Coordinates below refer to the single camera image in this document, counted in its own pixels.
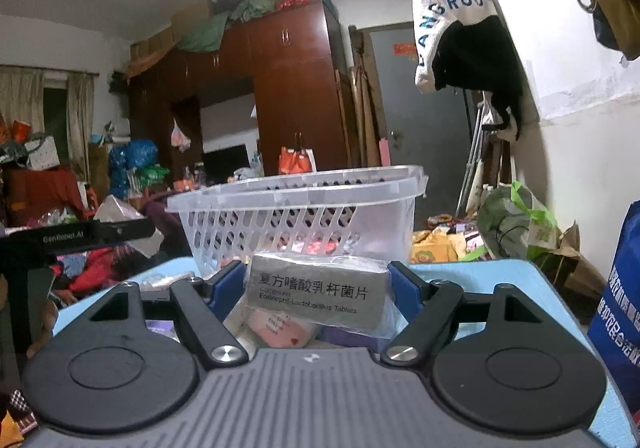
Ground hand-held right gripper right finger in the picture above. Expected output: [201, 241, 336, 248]
[380, 259, 533, 370]

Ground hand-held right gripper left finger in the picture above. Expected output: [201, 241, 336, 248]
[87, 259, 251, 371]

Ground grey medicine box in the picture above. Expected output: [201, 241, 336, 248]
[242, 252, 392, 334]

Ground clear plastic basket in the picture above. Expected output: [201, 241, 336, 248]
[165, 165, 430, 280]

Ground yellow printed blanket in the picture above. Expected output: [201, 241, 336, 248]
[412, 213, 482, 265]

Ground pink packet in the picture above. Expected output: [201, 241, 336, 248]
[247, 308, 322, 350]

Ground purple packet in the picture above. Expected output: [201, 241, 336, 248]
[320, 323, 387, 353]

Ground blue patterned sack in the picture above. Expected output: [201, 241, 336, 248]
[108, 140, 159, 200]

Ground black monitor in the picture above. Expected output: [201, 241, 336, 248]
[202, 144, 250, 182]

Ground green plastic bag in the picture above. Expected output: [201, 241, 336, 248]
[476, 180, 562, 260]

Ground metal crutches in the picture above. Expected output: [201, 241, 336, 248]
[455, 92, 494, 220]

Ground orange and white hanging bag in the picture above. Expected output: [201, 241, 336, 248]
[278, 145, 317, 175]

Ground beige curtain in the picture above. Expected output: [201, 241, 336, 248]
[0, 65, 96, 170]

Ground pink plastic bag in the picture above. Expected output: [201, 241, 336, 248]
[170, 118, 192, 153]

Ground grey door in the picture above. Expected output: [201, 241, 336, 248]
[360, 20, 482, 220]

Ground brown paper bag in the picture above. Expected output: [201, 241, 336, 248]
[529, 223, 609, 300]

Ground brown wooden wardrobe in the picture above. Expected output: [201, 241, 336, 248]
[127, 0, 362, 179]

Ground blue shopping bag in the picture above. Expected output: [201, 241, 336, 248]
[587, 200, 640, 425]

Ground cardboard boxes on wardrobe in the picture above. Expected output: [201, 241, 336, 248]
[129, 0, 217, 62]

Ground white and black hanging jacket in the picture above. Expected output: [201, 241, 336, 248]
[412, 0, 527, 143]

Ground green cloth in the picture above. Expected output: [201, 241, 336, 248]
[177, 0, 282, 53]

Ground dark hanging bag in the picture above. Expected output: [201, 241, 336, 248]
[591, 0, 640, 63]

